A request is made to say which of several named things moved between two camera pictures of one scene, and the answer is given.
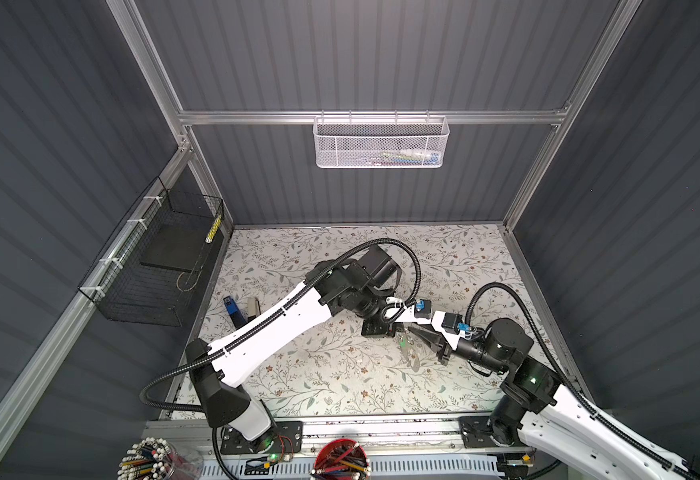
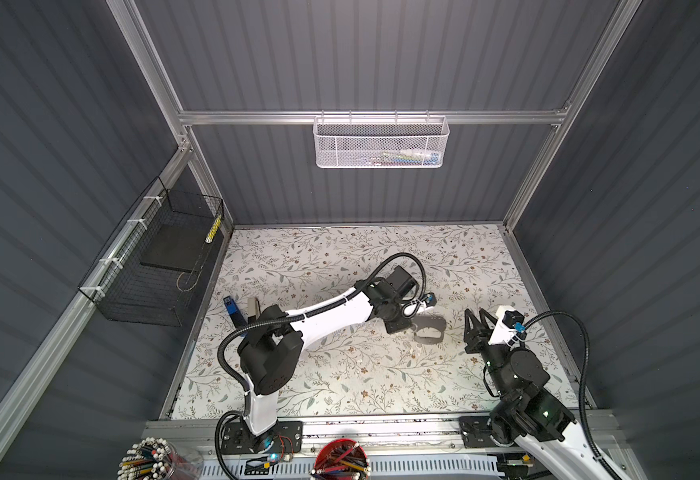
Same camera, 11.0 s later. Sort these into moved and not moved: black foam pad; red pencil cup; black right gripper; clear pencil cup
Moved: black right gripper
Not moved: clear pencil cup; black foam pad; red pencil cup
